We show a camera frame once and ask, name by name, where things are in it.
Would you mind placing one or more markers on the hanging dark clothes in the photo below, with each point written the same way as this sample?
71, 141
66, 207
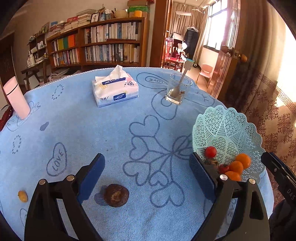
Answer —
190, 44

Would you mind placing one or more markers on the dark wooden door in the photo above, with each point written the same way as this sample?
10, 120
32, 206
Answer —
7, 62

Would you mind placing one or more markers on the blue printed towel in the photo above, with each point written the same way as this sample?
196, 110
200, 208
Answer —
92, 129

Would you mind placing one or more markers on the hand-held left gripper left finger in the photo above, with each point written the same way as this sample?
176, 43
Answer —
92, 176

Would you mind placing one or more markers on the orange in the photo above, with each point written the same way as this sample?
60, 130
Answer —
236, 167
244, 160
233, 176

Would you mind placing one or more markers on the red tomato with stem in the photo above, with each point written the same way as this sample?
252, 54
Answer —
223, 168

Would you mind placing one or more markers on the brown wooden door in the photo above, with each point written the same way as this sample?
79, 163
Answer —
229, 69

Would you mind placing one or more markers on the teal plastic lattice basket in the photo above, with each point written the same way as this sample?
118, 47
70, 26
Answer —
226, 129

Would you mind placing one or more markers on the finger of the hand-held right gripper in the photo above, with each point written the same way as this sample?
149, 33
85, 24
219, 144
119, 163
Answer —
275, 165

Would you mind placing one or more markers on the green boxes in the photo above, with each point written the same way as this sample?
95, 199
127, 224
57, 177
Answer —
138, 8

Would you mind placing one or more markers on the clear drinking glass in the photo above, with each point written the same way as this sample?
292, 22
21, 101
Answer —
177, 92

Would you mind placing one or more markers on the red wooden chair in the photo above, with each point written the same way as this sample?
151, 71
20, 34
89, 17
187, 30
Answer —
174, 54

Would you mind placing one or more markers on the white tissue pack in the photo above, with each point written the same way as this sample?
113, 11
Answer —
113, 90

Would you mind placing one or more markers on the window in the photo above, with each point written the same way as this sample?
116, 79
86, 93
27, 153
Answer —
216, 23

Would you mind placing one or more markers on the stack of newspapers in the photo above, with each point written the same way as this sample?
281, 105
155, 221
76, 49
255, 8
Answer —
62, 74

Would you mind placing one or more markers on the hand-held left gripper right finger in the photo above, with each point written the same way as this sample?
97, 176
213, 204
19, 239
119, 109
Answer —
201, 173

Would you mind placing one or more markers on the small red tomato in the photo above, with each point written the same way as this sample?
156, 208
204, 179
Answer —
210, 151

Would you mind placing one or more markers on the patterned brown curtain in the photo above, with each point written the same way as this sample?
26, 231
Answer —
266, 104

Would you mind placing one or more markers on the pink thermos bottle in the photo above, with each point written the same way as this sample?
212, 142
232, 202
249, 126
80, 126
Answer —
17, 99

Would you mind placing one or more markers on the wooden bookshelf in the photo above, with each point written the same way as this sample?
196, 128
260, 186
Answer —
81, 46

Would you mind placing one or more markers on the beige curtain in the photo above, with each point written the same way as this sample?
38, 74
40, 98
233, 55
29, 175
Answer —
180, 23

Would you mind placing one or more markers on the pile of books and frames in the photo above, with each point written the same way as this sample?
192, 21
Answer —
69, 22

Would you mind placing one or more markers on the rows of books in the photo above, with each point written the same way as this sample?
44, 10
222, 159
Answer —
111, 32

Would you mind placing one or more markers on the small pink chair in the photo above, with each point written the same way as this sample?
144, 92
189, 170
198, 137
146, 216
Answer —
205, 73

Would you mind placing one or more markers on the yellow round fruit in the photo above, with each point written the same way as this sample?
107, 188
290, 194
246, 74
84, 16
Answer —
22, 196

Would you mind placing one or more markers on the wooden side table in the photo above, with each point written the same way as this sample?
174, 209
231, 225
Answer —
34, 68

